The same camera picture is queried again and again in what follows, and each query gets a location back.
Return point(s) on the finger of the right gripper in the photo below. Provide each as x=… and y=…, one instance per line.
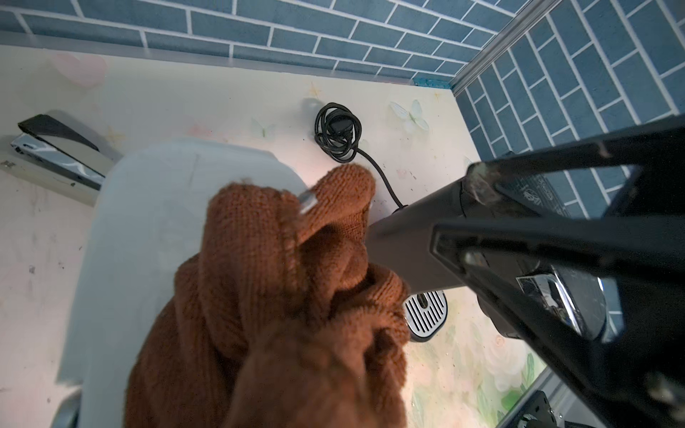
x=655, y=150
x=637, y=380

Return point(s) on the black coffee machine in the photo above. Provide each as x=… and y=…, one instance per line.
x=449, y=240

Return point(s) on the brown cloth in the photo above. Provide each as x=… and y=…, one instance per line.
x=280, y=320

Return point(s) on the white coffee machine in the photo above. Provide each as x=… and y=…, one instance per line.
x=149, y=219

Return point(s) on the silver black stapler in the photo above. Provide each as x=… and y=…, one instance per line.
x=62, y=150

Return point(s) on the right metal corner post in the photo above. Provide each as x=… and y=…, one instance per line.
x=529, y=15

